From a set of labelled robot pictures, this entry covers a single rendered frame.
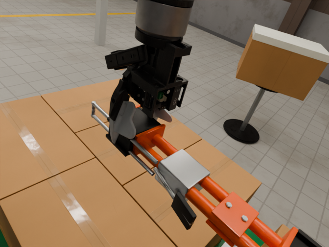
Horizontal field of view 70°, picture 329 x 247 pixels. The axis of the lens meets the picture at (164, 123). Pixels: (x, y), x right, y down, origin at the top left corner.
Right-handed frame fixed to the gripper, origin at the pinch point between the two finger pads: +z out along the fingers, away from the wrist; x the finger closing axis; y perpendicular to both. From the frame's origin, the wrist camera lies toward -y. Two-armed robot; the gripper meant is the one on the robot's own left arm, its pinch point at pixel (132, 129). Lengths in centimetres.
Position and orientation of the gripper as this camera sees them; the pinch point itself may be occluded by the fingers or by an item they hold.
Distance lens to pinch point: 47.8
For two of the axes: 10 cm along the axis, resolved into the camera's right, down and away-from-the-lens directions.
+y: 6.9, 5.4, -4.8
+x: 7.0, -3.0, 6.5
